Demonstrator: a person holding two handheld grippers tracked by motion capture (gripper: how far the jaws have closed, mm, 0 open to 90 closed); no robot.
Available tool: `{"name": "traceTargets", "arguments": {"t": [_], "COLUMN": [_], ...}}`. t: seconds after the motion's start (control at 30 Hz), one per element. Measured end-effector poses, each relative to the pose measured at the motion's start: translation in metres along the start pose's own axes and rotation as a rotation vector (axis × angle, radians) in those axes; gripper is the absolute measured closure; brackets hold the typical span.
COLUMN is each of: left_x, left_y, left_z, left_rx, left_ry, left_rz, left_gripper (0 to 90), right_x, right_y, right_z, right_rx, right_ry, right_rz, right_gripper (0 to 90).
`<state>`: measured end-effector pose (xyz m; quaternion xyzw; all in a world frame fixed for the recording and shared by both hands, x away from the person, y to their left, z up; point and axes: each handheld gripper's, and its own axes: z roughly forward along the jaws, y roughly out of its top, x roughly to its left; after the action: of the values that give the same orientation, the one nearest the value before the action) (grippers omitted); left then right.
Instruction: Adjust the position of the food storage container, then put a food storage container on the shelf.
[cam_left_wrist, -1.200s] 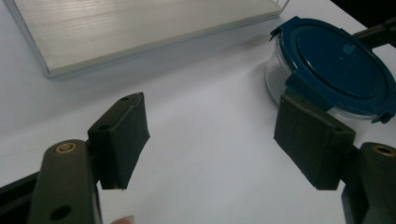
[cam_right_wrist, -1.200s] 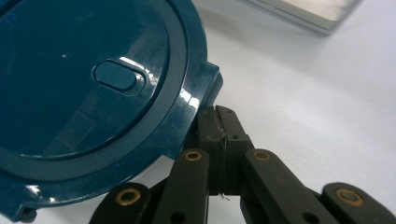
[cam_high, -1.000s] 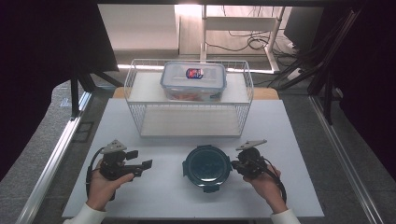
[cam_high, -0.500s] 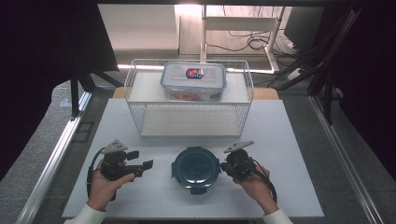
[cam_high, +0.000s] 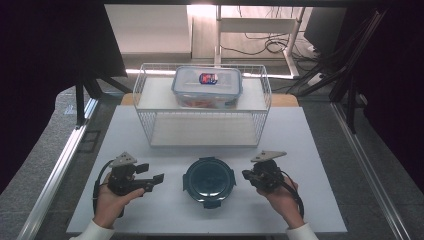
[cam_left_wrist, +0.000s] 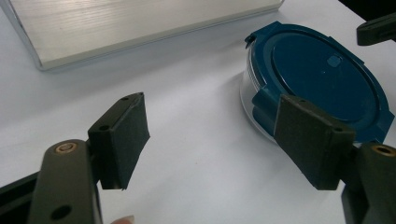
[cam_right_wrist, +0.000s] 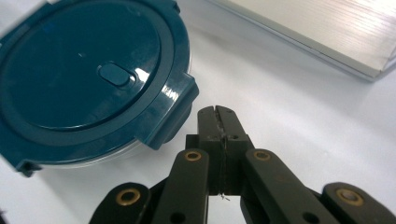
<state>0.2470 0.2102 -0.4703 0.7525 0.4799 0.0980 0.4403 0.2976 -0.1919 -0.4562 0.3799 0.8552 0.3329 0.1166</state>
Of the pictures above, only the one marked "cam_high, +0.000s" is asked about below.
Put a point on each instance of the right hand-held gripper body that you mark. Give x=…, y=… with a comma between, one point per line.
x=268, y=176

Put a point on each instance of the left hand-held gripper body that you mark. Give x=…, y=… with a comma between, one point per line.
x=121, y=180

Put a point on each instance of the dark blue round food container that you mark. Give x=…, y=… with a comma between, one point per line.
x=209, y=181

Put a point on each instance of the clear rectangular food container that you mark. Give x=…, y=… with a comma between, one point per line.
x=190, y=85

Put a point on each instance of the person's left hand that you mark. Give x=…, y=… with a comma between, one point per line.
x=108, y=208

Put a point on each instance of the person's right hand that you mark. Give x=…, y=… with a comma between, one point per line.
x=286, y=206

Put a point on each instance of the black tripod stand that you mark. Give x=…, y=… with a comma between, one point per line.
x=80, y=100

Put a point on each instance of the black metal stand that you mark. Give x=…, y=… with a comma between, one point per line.
x=350, y=100

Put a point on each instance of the dark curtain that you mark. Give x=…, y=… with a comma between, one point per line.
x=40, y=66
x=396, y=83

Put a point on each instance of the white cabinet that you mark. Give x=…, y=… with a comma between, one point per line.
x=150, y=28

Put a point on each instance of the black monitor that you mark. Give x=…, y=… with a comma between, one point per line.
x=323, y=28

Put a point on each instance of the aluminium rail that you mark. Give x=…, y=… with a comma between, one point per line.
x=56, y=176
x=366, y=173

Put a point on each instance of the white desk frame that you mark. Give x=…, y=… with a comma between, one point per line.
x=256, y=25

